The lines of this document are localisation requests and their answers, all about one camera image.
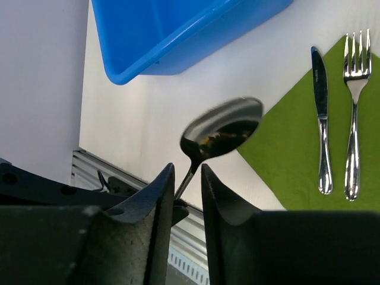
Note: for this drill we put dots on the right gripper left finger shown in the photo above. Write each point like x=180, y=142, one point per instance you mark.
x=85, y=244

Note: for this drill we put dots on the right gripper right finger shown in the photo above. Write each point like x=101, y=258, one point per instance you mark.
x=246, y=245

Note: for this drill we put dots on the green paper napkin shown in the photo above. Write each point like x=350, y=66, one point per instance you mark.
x=284, y=151

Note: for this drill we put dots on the silver spoon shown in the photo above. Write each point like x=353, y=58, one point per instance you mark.
x=219, y=131

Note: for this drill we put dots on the silver table knife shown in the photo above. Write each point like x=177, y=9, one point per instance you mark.
x=320, y=90

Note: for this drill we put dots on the silver fork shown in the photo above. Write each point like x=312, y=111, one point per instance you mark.
x=356, y=74

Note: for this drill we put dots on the blue plastic bin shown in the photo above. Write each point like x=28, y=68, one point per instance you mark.
x=168, y=37

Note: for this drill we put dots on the white slotted cable duct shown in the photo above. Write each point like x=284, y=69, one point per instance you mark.
x=185, y=270

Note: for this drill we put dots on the aluminium front rail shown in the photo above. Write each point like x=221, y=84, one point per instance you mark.
x=187, y=241

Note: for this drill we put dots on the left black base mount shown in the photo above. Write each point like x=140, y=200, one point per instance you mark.
x=19, y=187

